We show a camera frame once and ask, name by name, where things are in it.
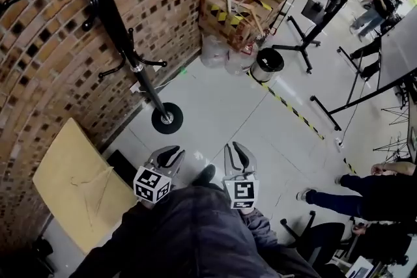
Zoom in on black tripod stand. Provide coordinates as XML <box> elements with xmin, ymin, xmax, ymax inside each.
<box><xmin>372</xmin><ymin>103</ymin><xmax>412</xmax><ymax>161</ymax></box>

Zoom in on person's black shoe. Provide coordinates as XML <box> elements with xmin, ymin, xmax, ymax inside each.
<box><xmin>192</xmin><ymin>163</ymin><xmax>217</xmax><ymax>187</ymax></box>

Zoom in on grey rolling board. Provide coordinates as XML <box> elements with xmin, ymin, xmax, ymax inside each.
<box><xmin>309</xmin><ymin>5</ymin><xmax>417</xmax><ymax>132</ymax></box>

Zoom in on black floor mat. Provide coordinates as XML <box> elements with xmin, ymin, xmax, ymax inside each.
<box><xmin>106</xmin><ymin>149</ymin><xmax>139</xmax><ymax>180</ymax></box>

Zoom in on black bag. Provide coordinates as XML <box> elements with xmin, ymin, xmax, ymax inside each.
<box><xmin>31</xmin><ymin>235</ymin><xmax>55</xmax><ymax>273</ymax></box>

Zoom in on clear plastic clothes hanger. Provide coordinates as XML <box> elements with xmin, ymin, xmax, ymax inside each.
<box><xmin>70</xmin><ymin>165</ymin><xmax>115</xmax><ymax>229</ymax></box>

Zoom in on black office chair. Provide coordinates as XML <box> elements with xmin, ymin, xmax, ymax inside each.
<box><xmin>280</xmin><ymin>210</ymin><xmax>351</xmax><ymax>268</ymax></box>

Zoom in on black rolling stand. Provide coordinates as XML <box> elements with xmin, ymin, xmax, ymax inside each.
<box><xmin>271</xmin><ymin>0</ymin><xmax>371</xmax><ymax>74</ymax></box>

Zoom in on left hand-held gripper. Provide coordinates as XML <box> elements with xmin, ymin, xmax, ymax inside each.
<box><xmin>133</xmin><ymin>145</ymin><xmax>186</xmax><ymax>205</ymax></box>

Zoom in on taped cardboard box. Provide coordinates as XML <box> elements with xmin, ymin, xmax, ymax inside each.
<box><xmin>198</xmin><ymin>0</ymin><xmax>288</xmax><ymax>50</ymax></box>

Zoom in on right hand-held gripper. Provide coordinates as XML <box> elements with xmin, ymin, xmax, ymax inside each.
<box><xmin>222</xmin><ymin>141</ymin><xmax>260</xmax><ymax>210</ymax></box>

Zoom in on person's right forearm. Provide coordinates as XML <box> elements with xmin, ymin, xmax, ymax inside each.
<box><xmin>240</xmin><ymin>207</ymin><xmax>278</xmax><ymax>247</ymax></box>

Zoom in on clear plastic bag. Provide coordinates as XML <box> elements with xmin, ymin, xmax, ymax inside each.
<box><xmin>199</xmin><ymin>33</ymin><xmax>231</xmax><ymax>69</ymax></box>
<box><xmin>224</xmin><ymin>42</ymin><xmax>260</xmax><ymax>76</ymax></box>

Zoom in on person's dark clothing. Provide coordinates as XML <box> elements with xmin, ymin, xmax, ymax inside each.
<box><xmin>69</xmin><ymin>183</ymin><xmax>322</xmax><ymax>278</ymax></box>

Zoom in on yellow black floor tape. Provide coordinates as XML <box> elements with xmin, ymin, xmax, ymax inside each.
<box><xmin>247</xmin><ymin>71</ymin><xmax>358</xmax><ymax>175</ymax></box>

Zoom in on black coat rack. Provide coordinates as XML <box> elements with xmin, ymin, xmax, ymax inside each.
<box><xmin>0</xmin><ymin>0</ymin><xmax>184</xmax><ymax>135</ymax></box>

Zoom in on steel trash can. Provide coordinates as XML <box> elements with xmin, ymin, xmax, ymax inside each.
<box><xmin>250</xmin><ymin>47</ymin><xmax>285</xmax><ymax>83</ymax></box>

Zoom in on yellow wooden table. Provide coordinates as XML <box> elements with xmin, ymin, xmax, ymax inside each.
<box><xmin>32</xmin><ymin>117</ymin><xmax>139</xmax><ymax>255</ymax></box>

